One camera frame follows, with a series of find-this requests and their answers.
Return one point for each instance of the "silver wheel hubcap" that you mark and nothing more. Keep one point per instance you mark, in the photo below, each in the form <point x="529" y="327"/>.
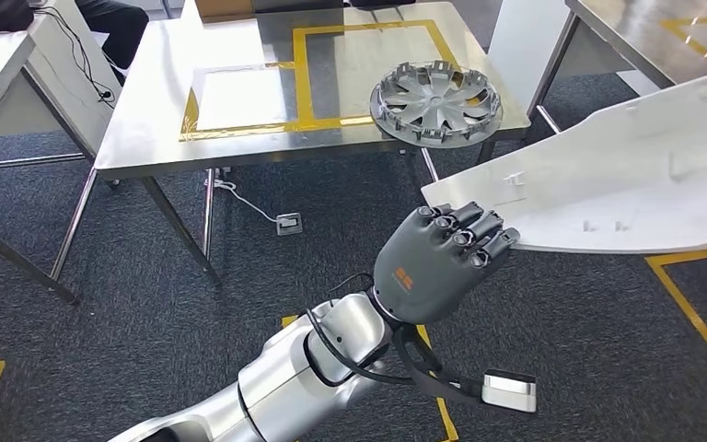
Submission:
<point x="436" y="104"/>

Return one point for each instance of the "person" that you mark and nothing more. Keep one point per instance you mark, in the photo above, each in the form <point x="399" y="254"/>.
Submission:
<point x="115" y="30"/>

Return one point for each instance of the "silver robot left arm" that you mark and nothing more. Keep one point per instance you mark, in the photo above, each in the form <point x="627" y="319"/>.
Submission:
<point x="286" y="378"/>

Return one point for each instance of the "white plastic body panel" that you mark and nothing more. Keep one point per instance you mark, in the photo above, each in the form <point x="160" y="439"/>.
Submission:
<point x="634" y="171"/>

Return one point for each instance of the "metal floor outlet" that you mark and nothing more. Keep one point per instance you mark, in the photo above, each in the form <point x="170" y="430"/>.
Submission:
<point x="289" y="224"/>

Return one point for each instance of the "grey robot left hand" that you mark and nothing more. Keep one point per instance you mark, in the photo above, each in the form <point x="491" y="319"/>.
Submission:
<point x="420" y="274"/>

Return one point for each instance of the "white side panel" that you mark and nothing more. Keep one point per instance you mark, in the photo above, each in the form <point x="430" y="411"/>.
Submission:
<point x="524" y="49"/>
<point x="54" y="122"/>

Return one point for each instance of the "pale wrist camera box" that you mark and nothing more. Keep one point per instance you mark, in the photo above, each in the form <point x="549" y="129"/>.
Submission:
<point x="509" y="393"/>

